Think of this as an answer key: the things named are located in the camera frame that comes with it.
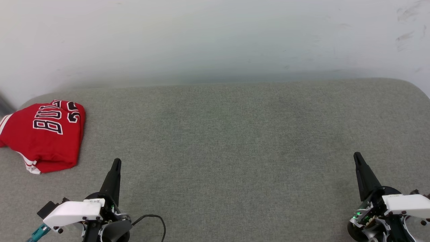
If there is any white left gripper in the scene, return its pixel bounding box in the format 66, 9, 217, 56
43, 158, 132, 232

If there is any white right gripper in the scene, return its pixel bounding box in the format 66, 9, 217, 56
349, 152, 430, 226

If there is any red Bulls basketball jersey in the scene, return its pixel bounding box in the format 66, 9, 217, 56
0, 99, 86, 174

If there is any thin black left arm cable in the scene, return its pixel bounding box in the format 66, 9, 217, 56
131, 214, 167, 242

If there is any teal left camera cable plug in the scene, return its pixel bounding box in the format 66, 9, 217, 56
26, 224, 51, 242

